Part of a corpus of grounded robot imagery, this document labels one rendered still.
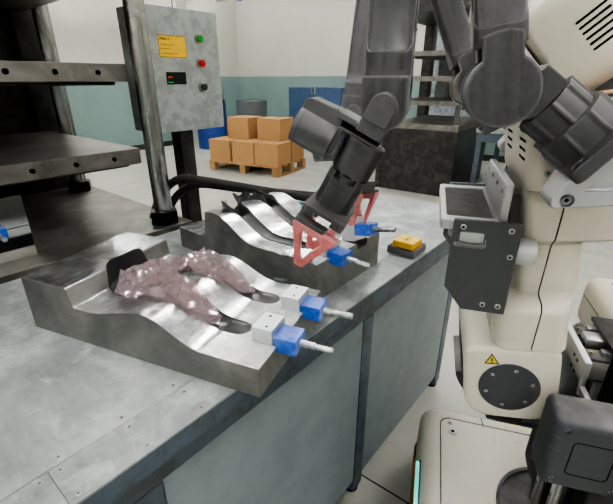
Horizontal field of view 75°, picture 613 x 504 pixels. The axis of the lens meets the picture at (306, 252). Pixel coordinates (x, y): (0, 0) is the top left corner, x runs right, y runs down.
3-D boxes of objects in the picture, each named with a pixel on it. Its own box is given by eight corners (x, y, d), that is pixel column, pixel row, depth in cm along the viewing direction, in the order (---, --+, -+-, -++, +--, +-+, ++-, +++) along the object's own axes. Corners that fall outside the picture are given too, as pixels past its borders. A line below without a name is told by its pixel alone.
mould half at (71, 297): (320, 313, 83) (321, 265, 79) (260, 398, 61) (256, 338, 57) (134, 272, 101) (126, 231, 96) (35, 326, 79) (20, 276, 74)
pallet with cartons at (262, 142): (306, 167, 615) (306, 116, 586) (277, 178, 549) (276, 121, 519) (242, 160, 667) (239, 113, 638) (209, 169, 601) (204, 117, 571)
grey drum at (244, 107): (269, 145, 817) (267, 99, 782) (268, 150, 762) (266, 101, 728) (240, 145, 813) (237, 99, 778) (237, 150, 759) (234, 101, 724)
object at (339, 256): (374, 273, 86) (376, 250, 84) (362, 281, 83) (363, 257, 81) (326, 257, 94) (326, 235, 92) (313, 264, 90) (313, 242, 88)
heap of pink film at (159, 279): (261, 285, 82) (260, 250, 79) (211, 332, 67) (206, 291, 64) (161, 265, 91) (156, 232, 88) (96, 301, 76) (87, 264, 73)
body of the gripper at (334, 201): (298, 213, 56) (321, 167, 52) (316, 195, 65) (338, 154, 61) (338, 237, 55) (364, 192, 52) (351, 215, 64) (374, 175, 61)
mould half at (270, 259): (377, 263, 106) (381, 214, 100) (316, 302, 87) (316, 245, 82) (247, 223, 135) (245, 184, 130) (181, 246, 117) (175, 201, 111)
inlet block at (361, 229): (400, 239, 93) (400, 216, 92) (390, 243, 89) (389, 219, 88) (352, 237, 101) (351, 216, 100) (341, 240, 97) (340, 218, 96)
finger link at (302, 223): (273, 259, 59) (299, 206, 55) (288, 241, 65) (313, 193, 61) (312, 282, 59) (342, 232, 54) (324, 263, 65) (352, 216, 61)
